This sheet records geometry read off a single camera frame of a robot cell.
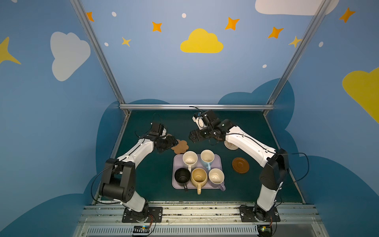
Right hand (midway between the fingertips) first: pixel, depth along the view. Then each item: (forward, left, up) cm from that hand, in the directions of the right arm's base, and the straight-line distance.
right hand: (196, 133), depth 84 cm
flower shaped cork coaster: (+2, +10, -20) cm, 23 cm away
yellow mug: (-19, -3, -19) cm, 27 cm away
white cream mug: (-7, +3, -18) cm, 20 cm away
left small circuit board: (-45, +26, -22) cm, 56 cm away
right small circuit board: (-42, -37, -23) cm, 61 cm away
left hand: (-1, +15, -10) cm, 18 cm away
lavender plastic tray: (-10, +11, -20) cm, 25 cm away
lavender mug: (-18, -13, -18) cm, 28 cm away
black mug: (-19, +7, -18) cm, 27 cm away
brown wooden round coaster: (-9, -29, -21) cm, 37 cm away
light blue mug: (-7, -7, -17) cm, 20 cm away
